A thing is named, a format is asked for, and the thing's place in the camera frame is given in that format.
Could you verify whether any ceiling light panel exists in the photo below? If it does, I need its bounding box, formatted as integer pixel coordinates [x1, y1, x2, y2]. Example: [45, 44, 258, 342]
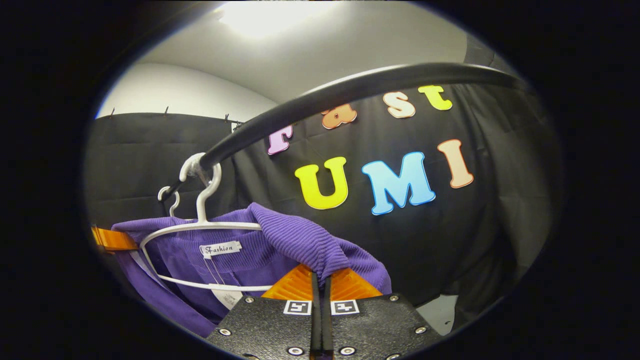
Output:
[217, 0, 333, 40]

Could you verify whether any black metal clothes rack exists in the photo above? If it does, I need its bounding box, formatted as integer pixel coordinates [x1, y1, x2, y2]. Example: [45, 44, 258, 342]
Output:
[161, 62, 533, 201]

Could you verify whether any black backdrop cloth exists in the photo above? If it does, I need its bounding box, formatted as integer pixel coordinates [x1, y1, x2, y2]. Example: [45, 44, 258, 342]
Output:
[82, 82, 563, 331]

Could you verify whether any white plastic hanger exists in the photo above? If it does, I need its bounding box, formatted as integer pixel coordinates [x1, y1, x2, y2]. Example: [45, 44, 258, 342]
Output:
[139, 152, 274, 293]
[157, 186, 181, 219]

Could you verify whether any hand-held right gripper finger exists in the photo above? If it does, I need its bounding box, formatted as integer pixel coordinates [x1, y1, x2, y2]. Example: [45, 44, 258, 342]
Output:
[322, 266, 444, 360]
[205, 264, 322, 360]

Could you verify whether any purple knit jacket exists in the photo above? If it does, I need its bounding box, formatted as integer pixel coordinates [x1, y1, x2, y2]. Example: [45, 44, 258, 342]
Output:
[111, 201, 393, 338]

